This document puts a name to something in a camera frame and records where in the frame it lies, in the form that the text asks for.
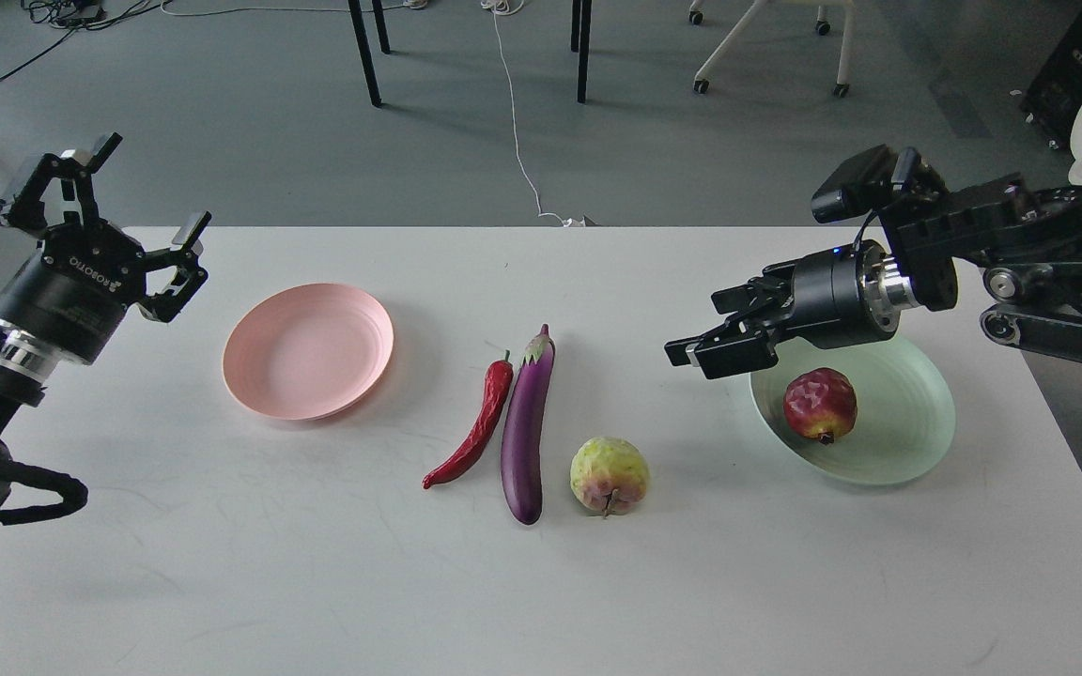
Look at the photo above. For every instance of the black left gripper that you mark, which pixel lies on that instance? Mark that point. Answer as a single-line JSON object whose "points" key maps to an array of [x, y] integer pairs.
{"points": [[73, 292]]}

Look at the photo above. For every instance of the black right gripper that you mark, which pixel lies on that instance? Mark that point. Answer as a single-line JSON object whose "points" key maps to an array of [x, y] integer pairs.
{"points": [[830, 299]]}

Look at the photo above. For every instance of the red pomegranate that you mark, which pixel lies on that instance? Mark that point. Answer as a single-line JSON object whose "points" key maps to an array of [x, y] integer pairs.
{"points": [[821, 405]]}

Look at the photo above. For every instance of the yellow-green apple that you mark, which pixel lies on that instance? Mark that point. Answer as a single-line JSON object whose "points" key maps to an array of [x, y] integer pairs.
{"points": [[609, 476]]}

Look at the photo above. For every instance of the purple eggplant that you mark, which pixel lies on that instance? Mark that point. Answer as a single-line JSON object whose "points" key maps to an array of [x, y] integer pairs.
{"points": [[520, 469]]}

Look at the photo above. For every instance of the red chili pepper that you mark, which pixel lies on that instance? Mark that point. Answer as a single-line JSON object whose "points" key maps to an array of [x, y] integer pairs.
{"points": [[497, 384]]}

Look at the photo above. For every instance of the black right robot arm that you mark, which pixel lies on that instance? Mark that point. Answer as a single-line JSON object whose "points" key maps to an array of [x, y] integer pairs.
{"points": [[1027, 246]]}

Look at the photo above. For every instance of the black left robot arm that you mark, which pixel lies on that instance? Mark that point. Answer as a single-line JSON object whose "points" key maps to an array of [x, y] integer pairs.
{"points": [[30, 494]]}

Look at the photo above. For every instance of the green plate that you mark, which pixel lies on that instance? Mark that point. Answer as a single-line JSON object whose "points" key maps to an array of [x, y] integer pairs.
{"points": [[906, 417]]}

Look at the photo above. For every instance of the pink plate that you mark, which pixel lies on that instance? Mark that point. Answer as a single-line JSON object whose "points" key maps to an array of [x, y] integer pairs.
{"points": [[308, 352]]}

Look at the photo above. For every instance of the black cabinet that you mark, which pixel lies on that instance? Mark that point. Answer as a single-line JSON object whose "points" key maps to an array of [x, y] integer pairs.
{"points": [[1053, 99]]}

